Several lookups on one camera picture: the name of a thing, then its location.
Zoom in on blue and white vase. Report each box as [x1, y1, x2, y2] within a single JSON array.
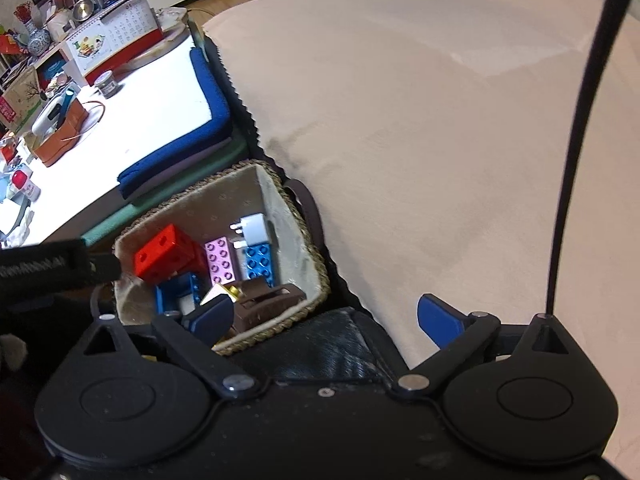
[[26, 19, 52, 56]]

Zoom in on small round tin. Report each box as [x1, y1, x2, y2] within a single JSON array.
[[94, 71, 122, 99]]

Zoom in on pink brick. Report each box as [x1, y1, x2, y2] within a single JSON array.
[[204, 236, 240, 283]]

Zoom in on metal pot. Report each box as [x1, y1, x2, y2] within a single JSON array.
[[70, 0, 97, 23]]

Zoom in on small red capped bottle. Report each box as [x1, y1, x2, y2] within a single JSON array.
[[11, 170, 42, 202]]

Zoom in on beige blanket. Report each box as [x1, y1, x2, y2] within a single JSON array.
[[202, 0, 640, 376]]

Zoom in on large blue brick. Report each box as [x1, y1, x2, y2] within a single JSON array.
[[242, 242, 278, 288]]

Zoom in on white charger plug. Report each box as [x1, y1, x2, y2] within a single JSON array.
[[230, 215, 271, 251]]

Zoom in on white rice cooker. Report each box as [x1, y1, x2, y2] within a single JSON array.
[[47, 10, 76, 43]]

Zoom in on folded blue towel stack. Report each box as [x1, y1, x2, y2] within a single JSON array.
[[82, 137, 251, 248]]

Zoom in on black bag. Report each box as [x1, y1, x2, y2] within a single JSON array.
[[225, 307, 408, 386]]

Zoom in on black cable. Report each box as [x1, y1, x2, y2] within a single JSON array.
[[545, 0, 633, 317]]

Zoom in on yellow cube brick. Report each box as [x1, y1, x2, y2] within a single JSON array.
[[200, 284, 241, 306]]

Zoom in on red cube brick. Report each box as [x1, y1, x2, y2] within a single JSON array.
[[132, 224, 208, 286]]

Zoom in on small blue brick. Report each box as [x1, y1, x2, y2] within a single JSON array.
[[155, 272, 203, 313]]

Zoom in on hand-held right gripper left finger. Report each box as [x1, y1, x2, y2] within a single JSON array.
[[80, 294, 256, 401]]

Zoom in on brown leather pouch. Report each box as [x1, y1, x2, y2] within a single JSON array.
[[31, 99, 92, 168]]

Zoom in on woven basket with cloth lining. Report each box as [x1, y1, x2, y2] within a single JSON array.
[[112, 159, 331, 357]]

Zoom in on brown toy piece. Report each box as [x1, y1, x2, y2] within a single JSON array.
[[232, 280, 306, 336]]

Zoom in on white handheld device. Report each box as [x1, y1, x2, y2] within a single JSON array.
[[31, 87, 76, 136]]

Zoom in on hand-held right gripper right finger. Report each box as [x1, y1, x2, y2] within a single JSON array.
[[392, 294, 576, 401]]

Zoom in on cardboard box with tree print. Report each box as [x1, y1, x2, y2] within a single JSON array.
[[0, 67, 43, 133]]

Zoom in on desk calendar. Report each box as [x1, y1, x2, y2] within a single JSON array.
[[65, 0, 165, 77]]

